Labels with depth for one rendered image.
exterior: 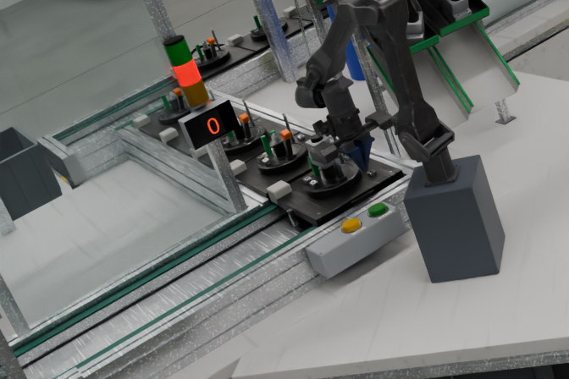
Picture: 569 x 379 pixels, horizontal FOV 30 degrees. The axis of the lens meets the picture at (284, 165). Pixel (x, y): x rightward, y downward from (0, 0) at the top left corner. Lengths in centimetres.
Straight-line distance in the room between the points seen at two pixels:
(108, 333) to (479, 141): 103
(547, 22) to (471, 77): 84
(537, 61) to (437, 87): 88
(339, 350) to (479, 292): 29
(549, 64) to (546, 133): 79
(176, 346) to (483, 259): 65
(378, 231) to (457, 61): 54
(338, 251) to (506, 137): 65
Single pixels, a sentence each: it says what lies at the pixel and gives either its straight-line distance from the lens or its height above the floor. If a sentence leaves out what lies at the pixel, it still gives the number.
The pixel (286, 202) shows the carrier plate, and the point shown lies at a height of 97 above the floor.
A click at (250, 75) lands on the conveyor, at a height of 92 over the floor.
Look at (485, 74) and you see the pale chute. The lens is 260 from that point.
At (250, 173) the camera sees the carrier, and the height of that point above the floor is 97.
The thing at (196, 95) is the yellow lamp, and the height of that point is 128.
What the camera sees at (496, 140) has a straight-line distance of 269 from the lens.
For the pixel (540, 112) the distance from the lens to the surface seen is 277.
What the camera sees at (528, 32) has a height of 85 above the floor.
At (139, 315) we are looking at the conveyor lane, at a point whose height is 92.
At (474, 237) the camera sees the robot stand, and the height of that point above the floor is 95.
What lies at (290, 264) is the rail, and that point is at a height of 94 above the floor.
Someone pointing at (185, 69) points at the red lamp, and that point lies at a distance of 238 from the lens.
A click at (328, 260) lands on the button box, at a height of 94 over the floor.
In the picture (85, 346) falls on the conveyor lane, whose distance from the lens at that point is 238.
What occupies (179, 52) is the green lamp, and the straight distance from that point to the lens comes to 237.
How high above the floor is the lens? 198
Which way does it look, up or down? 22 degrees down
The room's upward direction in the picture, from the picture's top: 21 degrees counter-clockwise
